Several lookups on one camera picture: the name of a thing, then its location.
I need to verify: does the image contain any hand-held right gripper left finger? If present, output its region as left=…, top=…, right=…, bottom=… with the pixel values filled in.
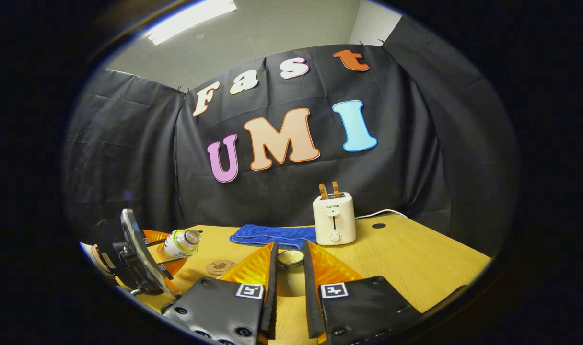
left=161, top=241, right=279, bottom=345

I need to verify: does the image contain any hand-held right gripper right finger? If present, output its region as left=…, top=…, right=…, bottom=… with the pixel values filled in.
left=303, top=240, right=422, bottom=345

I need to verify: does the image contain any clear water bottle white label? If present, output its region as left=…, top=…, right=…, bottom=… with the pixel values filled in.
left=163, top=229, right=202, bottom=260

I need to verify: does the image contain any round wooden coaster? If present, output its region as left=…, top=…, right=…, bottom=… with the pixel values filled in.
left=205, top=259, right=237, bottom=276

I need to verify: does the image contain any blue folded towel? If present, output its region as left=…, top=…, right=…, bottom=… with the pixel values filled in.
left=229, top=224, right=317, bottom=250

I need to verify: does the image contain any white toaster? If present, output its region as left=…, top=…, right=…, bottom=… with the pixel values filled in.
left=313, top=192, right=357, bottom=246

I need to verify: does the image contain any black backdrop cloth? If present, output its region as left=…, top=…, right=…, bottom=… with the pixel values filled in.
left=64, top=14, right=520, bottom=254

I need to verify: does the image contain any ceiling light panel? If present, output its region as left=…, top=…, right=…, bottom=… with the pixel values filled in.
left=145, top=0, right=238, bottom=46

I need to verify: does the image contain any white toaster power cable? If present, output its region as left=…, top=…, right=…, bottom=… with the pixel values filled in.
left=354, top=209, right=409, bottom=221

